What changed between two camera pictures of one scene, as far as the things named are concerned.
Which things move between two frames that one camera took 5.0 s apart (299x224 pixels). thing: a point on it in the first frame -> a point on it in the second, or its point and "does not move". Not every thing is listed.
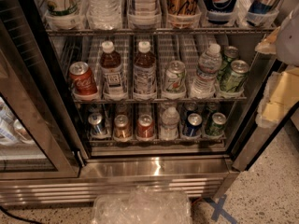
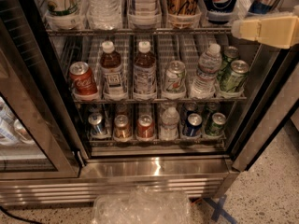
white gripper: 289,40 -> 270,30
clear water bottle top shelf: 104,7 does not move
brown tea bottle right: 144,66 does not move
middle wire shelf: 156,101 does not move
